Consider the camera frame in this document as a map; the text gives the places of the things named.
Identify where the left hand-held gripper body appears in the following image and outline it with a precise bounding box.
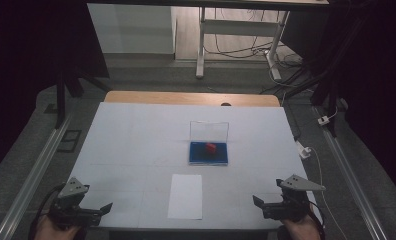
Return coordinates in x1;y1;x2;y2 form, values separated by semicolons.
48;177;103;231

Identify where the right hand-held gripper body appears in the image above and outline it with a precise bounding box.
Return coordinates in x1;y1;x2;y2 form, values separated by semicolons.
261;174;327;223

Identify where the person's right hand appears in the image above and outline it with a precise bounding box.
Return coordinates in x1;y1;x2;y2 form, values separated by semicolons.
279;213;321;240

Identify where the person's left hand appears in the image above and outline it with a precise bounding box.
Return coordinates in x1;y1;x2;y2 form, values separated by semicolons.
33;214;83;240

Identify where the black floor socket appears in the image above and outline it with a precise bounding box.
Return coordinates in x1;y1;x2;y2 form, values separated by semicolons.
56;129;83;154

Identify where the white table cover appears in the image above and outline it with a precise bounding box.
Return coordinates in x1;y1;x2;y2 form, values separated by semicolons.
66;101;320;232

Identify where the blue case with clear lid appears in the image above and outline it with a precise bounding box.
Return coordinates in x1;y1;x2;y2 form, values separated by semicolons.
188;120;230;167

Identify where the white paper sheet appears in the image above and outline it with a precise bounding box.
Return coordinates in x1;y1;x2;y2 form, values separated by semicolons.
167;173;204;221

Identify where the black metal stand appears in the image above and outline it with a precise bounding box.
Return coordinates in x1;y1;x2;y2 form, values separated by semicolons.
282;19;350;138
53;63;112;130

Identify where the wooden table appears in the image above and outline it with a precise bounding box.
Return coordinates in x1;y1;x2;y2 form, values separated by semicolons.
103;90;281;108

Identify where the dark curtain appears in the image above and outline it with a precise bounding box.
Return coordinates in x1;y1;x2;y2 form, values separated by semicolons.
0;0;110;183
280;0;396;204

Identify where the white cabinet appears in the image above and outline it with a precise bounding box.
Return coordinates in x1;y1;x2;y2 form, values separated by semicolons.
87;3;177;55

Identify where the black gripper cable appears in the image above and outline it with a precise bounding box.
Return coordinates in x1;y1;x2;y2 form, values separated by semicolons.
27;183;67;240
305;202;328;240

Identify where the thin white cable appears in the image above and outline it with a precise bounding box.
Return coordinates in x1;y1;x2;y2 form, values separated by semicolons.
308;146;349;240

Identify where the aluminium rail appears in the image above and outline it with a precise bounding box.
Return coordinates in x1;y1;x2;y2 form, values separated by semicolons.
312;105;390;240
0;114;74;240

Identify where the tangle of black floor cables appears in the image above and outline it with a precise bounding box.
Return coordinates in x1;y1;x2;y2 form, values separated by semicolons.
203;8;315;96

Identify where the white desk frame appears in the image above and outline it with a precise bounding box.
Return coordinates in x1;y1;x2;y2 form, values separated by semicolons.
195;5;291;82

